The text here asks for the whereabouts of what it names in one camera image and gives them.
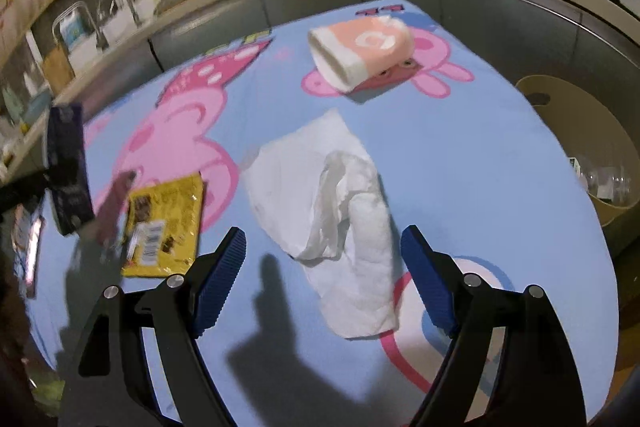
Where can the white and blue water jug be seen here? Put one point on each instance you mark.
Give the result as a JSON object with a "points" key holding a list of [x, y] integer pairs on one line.
{"points": [[75, 29]]}

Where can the wooden cutting board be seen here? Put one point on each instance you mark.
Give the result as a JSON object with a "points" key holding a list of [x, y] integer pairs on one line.
{"points": [[57, 67]]}

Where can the dark blue carton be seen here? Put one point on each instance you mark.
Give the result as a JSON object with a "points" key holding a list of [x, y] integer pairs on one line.
{"points": [[67, 167]]}

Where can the yellow foil packet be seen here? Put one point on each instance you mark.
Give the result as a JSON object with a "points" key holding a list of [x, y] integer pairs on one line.
{"points": [[170, 217]]}

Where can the blue printed blanket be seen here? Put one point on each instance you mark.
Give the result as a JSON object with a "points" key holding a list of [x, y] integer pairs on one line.
{"points": [[500, 167]]}

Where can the white tissue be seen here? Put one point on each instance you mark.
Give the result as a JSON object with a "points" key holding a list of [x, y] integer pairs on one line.
{"points": [[300, 177]]}

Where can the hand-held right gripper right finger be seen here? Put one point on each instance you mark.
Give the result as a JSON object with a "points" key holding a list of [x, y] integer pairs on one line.
{"points": [[425, 279]]}

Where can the beige bin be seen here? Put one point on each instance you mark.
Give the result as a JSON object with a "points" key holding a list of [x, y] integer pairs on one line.
{"points": [[560, 117]]}

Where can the metal faucet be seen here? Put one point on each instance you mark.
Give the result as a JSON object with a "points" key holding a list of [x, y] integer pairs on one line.
{"points": [[117, 7]]}

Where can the pink paper cup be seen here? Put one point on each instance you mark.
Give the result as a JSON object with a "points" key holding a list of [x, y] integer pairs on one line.
{"points": [[360, 47]]}

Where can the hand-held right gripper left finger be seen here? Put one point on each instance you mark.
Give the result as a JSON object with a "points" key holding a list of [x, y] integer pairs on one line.
{"points": [[222, 277]]}

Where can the black phone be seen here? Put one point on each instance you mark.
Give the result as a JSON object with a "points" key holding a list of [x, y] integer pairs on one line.
{"points": [[30, 252]]}

